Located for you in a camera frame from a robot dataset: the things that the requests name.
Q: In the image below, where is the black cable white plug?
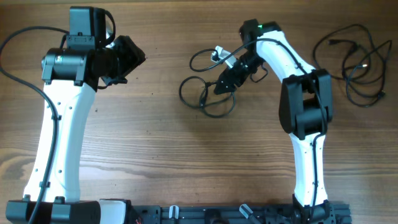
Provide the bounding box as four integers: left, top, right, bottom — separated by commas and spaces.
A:
341, 40, 392, 108

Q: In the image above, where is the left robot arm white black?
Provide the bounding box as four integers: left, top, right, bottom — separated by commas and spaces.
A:
6, 6, 146, 223

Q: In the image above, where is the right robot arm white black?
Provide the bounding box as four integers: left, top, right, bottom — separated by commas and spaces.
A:
214, 19, 333, 223

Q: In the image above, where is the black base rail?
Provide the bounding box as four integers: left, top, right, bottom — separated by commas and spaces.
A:
128, 203, 353, 224

